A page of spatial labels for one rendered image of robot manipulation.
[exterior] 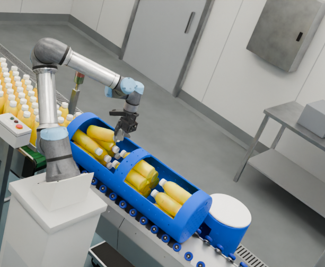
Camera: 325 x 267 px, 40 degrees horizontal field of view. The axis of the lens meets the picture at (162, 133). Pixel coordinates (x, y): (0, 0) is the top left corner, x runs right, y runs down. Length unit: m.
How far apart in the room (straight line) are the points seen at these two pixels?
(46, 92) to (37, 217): 0.58
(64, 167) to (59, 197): 0.13
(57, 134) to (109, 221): 0.72
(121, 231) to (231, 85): 3.65
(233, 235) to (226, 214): 0.12
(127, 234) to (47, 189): 0.66
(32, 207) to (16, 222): 0.19
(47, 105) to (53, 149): 0.26
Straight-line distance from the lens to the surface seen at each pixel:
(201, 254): 2.38
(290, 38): 5.12
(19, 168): 2.77
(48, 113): 2.11
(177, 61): 6.18
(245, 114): 5.71
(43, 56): 2.07
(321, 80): 5.24
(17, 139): 2.53
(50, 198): 1.94
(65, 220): 1.95
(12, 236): 2.22
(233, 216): 2.55
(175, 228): 2.20
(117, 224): 2.45
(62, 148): 1.96
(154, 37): 6.44
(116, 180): 2.33
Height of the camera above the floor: 2.46
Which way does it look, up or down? 28 degrees down
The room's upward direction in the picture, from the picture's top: 20 degrees clockwise
